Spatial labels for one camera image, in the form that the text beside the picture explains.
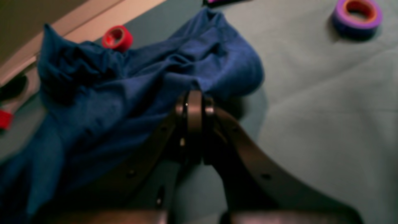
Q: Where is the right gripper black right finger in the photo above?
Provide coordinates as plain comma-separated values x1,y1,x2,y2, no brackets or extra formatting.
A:
204,98,357,215

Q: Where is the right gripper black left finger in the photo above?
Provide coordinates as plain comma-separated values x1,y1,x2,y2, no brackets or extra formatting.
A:
78,91,204,209

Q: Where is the dark blue t-shirt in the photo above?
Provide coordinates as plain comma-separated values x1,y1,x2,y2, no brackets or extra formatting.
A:
1,8,264,224

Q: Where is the red tape roll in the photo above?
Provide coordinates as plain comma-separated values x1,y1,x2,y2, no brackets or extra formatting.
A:
101,25,133,53

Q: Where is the red cube block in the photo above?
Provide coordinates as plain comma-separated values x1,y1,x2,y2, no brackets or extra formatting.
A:
0,110,14,130

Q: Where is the purple tape roll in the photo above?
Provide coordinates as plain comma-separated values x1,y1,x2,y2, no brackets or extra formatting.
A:
331,0,383,40

